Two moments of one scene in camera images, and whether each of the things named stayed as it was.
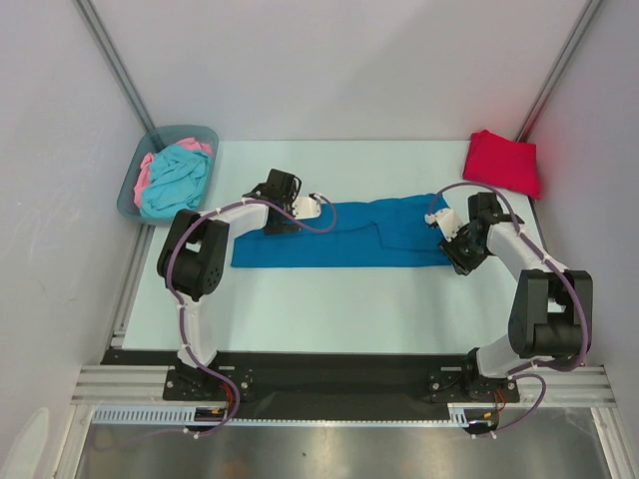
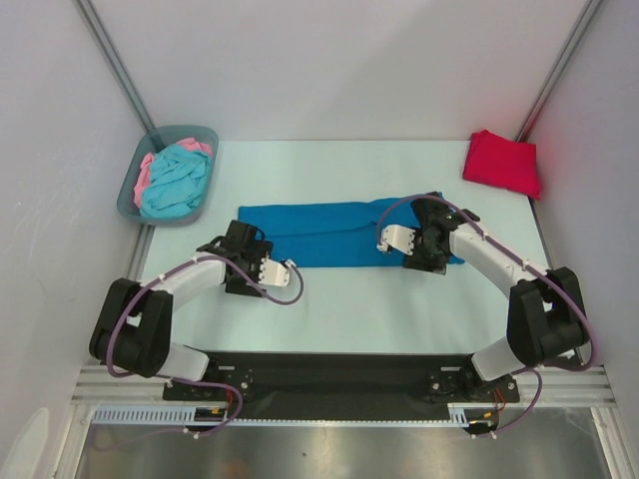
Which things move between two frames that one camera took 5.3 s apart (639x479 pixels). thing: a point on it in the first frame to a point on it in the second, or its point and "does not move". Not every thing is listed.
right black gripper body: x=460 y=252 to x=425 y=261
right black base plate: x=464 y=385 does not move
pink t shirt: x=143 y=175 does not move
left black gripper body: x=280 y=227 to x=253 y=258
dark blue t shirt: x=382 y=233 does not move
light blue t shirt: x=178 y=181 does not move
